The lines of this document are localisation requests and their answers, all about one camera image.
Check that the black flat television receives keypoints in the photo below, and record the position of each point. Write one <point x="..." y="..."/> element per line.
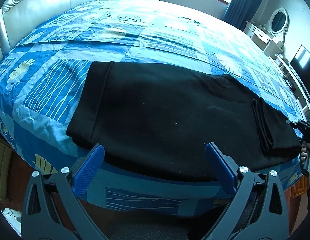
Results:
<point x="304" y="62"/>

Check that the black pants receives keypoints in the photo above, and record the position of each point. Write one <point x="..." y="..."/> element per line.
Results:
<point x="170" y="120"/>

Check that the blue patterned bedspread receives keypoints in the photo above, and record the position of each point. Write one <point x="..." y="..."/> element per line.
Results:
<point x="70" y="85"/>

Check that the brown wooden nightstand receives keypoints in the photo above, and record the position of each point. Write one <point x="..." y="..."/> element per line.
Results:
<point x="2" y="167"/>

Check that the black set-top box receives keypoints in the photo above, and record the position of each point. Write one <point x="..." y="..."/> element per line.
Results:
<point x="291" y="85"/>

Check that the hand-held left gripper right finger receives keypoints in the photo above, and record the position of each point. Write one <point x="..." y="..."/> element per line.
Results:
<point x="221" y="167"/>

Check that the white floral cloth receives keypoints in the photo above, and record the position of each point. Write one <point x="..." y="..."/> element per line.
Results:
<point x="12" y="220"/>

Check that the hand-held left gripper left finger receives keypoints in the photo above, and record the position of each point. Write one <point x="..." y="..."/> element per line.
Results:
<point x="88" y="170"/>

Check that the person's right hand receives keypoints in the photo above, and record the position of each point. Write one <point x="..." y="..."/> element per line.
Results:
<point x="303" y="155"/>

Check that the cream tufted leather headboard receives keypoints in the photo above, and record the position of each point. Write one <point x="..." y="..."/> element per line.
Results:
<point x="44" y="7"/>

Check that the brown wooden cabinet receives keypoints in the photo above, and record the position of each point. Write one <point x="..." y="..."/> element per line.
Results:
<point x="299" y="187"/>

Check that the oval white-framed mirror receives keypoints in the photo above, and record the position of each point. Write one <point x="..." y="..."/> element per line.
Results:
<point x="277" y="22"/>

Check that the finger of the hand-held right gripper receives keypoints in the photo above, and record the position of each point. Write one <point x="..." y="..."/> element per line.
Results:
<point x="304" y="127"/>

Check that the white television cabinet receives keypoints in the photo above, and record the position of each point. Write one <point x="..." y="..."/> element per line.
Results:
<point x="285" y="67"/>

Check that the white dressing table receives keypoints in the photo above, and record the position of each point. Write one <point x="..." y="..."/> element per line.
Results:
<point x="257" y="36"/>

